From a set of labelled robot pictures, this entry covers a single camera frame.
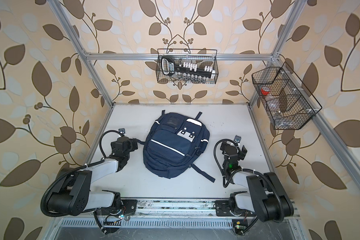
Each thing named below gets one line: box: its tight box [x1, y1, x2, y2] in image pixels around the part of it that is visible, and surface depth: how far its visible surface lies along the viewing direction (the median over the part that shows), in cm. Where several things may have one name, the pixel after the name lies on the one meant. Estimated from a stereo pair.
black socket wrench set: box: [161, 56, 216, 84], surface depth 87 cm
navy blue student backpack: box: [142, 110, 216, 183], surface depth 89 cm
